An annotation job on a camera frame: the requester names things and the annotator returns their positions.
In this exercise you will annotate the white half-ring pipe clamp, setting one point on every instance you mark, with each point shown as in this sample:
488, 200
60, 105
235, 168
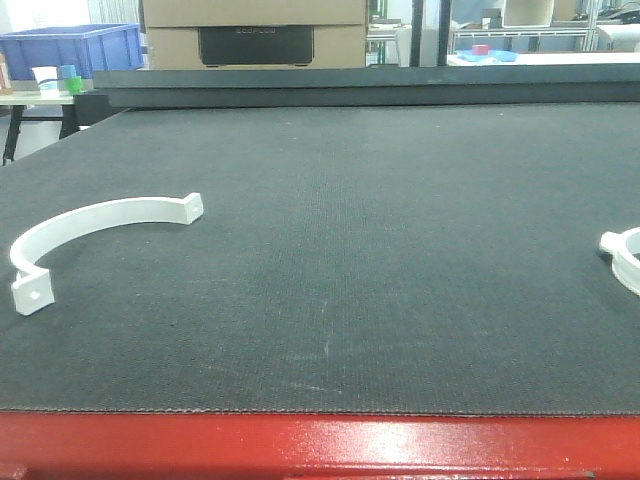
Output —
32, 288

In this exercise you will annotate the black fabric table mat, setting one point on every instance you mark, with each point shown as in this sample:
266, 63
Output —
371, 260

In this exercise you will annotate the blue tray with red roll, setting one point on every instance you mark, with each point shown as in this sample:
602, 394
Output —
483, 53

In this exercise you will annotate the cardboard box with black panel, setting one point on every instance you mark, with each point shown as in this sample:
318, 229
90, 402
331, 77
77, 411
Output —
199, 35

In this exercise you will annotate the white folding side table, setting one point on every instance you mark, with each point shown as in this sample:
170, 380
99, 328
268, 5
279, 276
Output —
18, 101

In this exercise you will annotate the blue plastic crate on table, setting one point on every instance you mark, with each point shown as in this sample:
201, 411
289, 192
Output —
89, 48

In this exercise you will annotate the green and blue small cups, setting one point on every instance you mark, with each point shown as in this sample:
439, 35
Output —
73, 82

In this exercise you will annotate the black raised platform board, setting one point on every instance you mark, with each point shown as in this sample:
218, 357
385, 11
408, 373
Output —
370, 87

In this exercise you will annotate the white paper cup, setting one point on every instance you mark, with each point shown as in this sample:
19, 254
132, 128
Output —
47, 81

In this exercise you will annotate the aluminium frame rack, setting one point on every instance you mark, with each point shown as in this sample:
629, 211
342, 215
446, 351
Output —
556, 26

